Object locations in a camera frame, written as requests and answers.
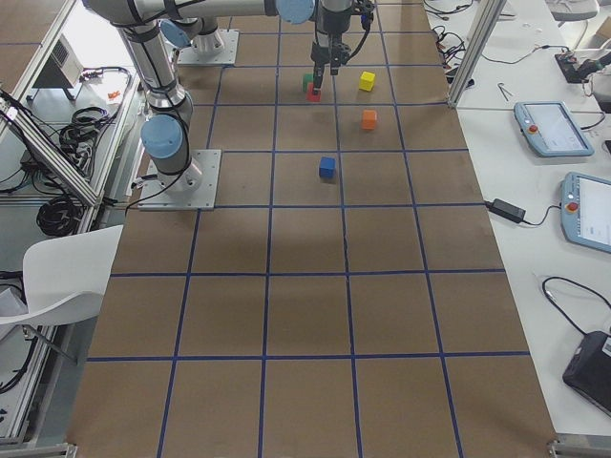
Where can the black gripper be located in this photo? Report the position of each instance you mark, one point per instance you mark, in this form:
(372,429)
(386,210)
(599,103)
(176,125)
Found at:
(326,34)

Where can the red wooden block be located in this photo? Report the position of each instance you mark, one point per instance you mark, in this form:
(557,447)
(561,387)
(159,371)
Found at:
(313,94)

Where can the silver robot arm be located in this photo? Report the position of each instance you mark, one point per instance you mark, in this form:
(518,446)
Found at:
(165,136)
(204,15)

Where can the green wooden block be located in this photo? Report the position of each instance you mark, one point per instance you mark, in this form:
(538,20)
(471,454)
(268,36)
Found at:
(307,79)

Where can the yellow wooden block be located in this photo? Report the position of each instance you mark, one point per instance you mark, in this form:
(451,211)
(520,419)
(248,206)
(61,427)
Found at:
(367,81)

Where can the orange wooden block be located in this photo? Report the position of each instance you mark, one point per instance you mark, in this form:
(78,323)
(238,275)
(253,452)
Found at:
(369,120)

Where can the blue wooden block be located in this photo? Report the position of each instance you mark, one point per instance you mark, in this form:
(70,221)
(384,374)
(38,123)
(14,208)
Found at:
(327,167)

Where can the metal allen key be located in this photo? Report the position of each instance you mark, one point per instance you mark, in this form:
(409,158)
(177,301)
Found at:
(504,91)

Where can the blue teach pendant far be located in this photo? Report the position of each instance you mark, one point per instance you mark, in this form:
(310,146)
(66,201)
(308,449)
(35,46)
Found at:
(550,130)

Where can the blue teach pendant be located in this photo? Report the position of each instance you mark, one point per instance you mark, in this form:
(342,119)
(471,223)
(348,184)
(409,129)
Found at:
(585,210)
(550,130)

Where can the black power adapter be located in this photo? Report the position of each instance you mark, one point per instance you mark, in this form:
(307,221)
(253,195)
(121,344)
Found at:
(505,210)

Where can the grey electronics box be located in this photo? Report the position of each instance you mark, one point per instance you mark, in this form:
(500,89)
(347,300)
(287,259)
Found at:
(61,71)

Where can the blue teach pendant near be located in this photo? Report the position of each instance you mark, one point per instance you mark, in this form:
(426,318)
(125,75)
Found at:
(585,210)

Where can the white plastic chair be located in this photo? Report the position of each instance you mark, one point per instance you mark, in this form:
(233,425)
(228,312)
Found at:
(65,279)

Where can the black laptop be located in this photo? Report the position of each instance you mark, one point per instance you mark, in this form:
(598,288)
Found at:
(588,372)

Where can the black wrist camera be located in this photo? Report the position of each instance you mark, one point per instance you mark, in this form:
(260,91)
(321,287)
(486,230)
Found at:
(364,9)

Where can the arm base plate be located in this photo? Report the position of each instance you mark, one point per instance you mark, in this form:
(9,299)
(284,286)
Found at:
(196,188)
(218,48)

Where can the aluminium frame post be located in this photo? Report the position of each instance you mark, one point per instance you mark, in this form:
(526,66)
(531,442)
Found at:
(481,29)

